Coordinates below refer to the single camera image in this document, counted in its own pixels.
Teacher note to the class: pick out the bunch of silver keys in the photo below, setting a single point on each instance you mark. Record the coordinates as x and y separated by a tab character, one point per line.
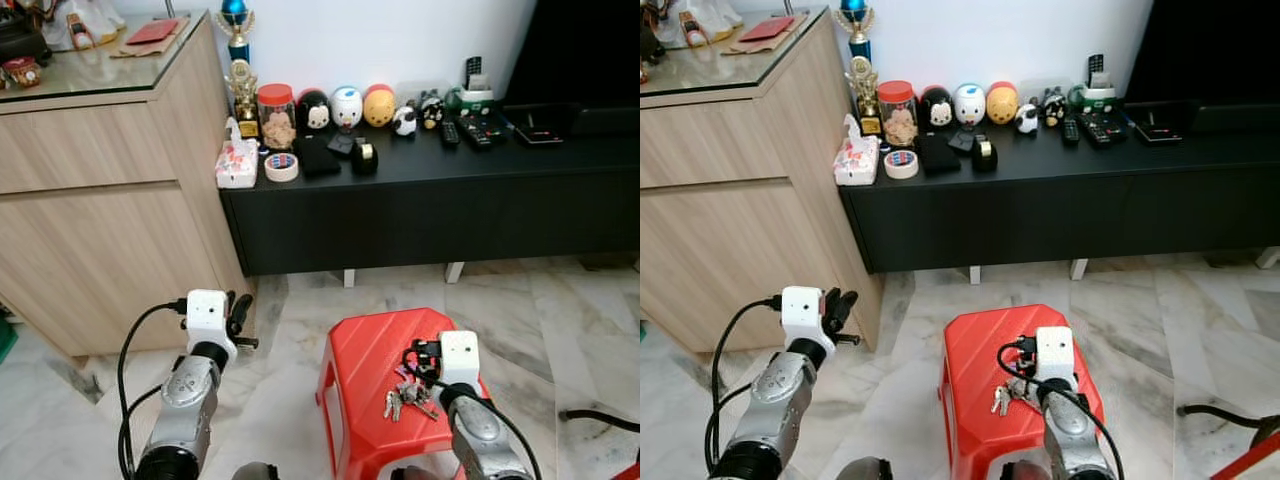
1003	398
408	398

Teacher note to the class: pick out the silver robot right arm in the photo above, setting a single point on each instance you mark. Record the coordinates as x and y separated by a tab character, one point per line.
480	435
1070	435

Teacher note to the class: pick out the red plastic stool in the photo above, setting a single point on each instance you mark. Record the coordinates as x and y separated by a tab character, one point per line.
985	345
365	360

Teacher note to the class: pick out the grey robot right leg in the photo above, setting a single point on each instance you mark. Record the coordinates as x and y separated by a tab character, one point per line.
1025	471
415	473

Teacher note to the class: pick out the grey robot leg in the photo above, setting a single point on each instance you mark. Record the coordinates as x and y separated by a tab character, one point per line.
862	470
256	472
415	473
1025	471

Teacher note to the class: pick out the white tape roll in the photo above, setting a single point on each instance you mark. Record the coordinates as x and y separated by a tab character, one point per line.
891	165
272	168

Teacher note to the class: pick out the pink white tissue pack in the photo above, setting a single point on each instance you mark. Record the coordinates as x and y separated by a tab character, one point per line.
237	163
856	160

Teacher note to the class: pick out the light wood cabinet glass top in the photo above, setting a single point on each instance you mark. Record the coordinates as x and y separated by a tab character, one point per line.
100	200
730	200

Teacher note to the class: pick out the black low tv console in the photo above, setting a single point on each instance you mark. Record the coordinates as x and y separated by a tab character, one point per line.
1060	210
430	210

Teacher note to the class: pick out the grey robot left leg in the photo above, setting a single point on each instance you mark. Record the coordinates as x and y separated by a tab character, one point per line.
256	472
862	470

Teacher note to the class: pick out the black wallet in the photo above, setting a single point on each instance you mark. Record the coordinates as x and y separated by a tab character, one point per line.
938	155
317	158

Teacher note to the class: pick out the clear jar red lid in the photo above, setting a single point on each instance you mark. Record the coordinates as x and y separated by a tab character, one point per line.
897	117
277	120

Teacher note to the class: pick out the small black pouch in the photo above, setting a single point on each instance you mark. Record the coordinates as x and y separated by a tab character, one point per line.
961	141
341	143

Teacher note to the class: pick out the black tape dispenser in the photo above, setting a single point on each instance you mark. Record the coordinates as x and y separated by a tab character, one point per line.
985	154
364	158

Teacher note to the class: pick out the black mouse plush toy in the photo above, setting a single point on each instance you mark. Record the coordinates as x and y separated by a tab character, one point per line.
935	108
314	112

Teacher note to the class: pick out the white duck plush toy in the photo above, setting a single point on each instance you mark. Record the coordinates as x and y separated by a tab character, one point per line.
346	108
969	105

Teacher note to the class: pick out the slim black remote control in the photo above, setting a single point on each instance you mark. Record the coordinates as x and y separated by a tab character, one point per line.
1071	130
450	133

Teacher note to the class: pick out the green object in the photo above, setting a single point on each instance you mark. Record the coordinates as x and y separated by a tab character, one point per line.
7	340

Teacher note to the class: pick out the red metal bar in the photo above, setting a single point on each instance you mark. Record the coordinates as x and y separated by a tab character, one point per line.
630	472
1250	460

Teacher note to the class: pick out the large black remote control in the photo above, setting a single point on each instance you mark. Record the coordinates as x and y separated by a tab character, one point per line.
482	131
1103	128

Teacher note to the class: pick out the small white black plush toy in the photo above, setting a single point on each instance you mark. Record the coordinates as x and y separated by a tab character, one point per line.
404	121
1027	118

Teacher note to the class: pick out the yellow bear plush toy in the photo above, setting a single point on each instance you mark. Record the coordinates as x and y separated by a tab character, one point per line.
1002	103
378	106

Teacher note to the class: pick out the black white figure toy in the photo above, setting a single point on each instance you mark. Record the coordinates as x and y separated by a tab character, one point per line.
1053	107
431	110

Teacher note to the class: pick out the flat black box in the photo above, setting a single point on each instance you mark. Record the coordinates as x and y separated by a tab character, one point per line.
540	130
1160	127

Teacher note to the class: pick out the green white desk holder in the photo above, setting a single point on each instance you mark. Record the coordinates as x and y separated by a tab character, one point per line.
473	98
1095	95

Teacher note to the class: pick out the brown cardboard sheet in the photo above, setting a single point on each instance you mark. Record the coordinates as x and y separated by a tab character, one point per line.
735	47
125	50

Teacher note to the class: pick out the red book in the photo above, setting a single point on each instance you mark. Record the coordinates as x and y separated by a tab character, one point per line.
766	28
152	32

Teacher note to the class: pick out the white figurine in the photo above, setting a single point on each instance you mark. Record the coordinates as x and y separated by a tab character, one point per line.
718	15
100	15

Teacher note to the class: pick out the small red patterned pot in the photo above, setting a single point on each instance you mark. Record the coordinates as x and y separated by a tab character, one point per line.
22	72

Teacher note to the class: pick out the dark black object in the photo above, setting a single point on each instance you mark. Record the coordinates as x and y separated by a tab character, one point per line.
648	42
22	42

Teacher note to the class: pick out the black television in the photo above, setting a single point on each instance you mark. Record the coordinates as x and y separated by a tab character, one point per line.
580	50
1210	50

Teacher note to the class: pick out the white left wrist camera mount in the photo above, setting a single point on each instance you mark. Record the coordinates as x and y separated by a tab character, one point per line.
800	315
208	318

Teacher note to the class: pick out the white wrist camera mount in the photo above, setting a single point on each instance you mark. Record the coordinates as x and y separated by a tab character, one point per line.
1054	352
208	318
460	355
800	315

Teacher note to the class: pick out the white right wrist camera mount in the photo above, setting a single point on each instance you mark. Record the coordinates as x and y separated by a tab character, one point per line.
460	355
1054	352

